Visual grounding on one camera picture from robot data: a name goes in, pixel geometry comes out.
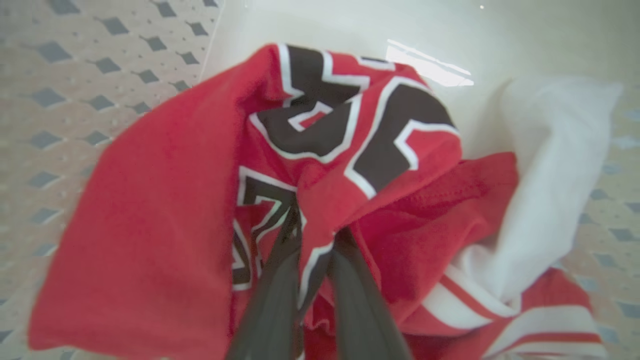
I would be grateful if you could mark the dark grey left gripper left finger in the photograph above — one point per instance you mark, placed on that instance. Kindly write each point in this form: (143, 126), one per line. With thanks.
(272, 305)

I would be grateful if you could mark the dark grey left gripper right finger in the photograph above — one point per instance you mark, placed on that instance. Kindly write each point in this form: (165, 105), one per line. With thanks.
(360, 310)

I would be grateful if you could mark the red jersey with black numbers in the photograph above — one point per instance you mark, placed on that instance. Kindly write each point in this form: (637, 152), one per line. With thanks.
(160, 210)

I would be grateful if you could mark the white garment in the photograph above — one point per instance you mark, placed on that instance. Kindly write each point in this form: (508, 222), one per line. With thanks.
(550, 165)

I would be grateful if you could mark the cream perforated laundry basket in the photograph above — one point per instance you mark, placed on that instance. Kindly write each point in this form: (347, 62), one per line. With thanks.
(75, 60)

